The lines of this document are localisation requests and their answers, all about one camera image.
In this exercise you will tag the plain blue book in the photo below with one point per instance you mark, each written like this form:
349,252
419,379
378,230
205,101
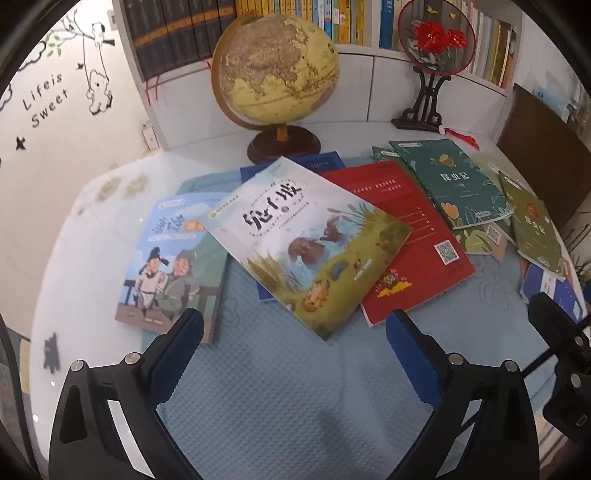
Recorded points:
323,164

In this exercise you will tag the red tassel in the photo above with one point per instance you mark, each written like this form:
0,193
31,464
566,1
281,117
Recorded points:
461,137

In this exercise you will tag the row of pale spine books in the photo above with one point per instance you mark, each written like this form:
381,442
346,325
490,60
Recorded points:
489,46

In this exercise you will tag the black star wall sticker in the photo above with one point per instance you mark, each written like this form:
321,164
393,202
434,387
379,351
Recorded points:
20,143

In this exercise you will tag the dark teal floral book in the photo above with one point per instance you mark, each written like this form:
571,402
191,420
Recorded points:
480,240
443,175

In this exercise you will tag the mid green floral book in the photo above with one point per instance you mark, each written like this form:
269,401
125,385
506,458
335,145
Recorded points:
531,221

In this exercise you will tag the row of dark spine books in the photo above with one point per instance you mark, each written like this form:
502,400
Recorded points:
175,37

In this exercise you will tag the row of yellow blue books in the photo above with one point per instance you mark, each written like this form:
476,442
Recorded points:
323,18

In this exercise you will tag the black lettering wall sticker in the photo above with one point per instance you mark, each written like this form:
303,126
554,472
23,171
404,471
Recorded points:
46,99

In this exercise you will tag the row of picture books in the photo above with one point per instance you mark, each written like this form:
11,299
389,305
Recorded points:
572,108

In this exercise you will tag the black bear table sticker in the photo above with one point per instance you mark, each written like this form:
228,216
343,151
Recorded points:
51,350

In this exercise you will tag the light blue textured mat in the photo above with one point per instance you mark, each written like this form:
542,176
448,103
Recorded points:
277,392

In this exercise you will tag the yellow antique globe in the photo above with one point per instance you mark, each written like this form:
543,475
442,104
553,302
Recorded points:
277,69

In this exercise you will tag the light blue cartoon figures book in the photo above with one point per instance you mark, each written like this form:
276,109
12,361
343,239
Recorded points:
161,267

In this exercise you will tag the yellow bee table sticker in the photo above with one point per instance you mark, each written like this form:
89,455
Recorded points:
106,190
133,187

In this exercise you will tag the white book with duck illustration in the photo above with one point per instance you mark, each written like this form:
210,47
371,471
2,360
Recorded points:
295,240

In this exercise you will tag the tree and bear wall sticker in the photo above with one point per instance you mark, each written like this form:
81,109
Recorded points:
98,87

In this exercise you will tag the brown wooden board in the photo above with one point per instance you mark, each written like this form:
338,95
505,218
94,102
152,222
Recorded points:
540,147

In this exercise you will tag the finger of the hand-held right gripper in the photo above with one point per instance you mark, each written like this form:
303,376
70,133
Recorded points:
554,323
575,381

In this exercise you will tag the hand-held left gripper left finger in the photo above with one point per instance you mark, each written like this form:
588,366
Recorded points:
178,350

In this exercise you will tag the white wall socket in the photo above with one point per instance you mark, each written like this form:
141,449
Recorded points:
150,136

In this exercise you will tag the potted plant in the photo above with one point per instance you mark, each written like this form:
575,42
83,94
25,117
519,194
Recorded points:
579,249

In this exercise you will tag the dark red book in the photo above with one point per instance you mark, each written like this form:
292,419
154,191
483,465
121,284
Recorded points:
415,221

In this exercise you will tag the navy and white book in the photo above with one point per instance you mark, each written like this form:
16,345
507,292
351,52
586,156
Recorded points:
554,286

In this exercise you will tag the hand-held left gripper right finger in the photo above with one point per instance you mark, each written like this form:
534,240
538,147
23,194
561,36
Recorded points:
406,350

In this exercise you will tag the round embroidered fan ornament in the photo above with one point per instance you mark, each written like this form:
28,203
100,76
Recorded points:
434,41

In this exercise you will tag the white bookshelf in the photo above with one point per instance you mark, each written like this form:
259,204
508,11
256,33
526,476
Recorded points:
360,87

